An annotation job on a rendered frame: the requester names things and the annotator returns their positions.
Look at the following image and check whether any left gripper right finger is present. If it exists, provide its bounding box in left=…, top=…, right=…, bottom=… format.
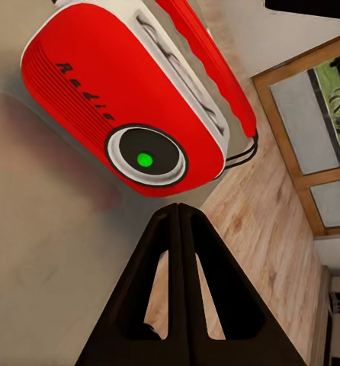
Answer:
left=178, top=203, right=307, bottom=366

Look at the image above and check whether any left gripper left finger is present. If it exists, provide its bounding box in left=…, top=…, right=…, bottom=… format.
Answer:
left=75, top=203, right=190, bottom=366

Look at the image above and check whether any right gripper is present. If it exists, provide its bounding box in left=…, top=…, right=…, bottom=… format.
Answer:
left=265, top=0, right=340, bottom=19

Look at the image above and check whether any radio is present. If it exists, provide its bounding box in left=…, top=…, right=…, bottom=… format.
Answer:
left=21, top=0, right=258, bottom=197

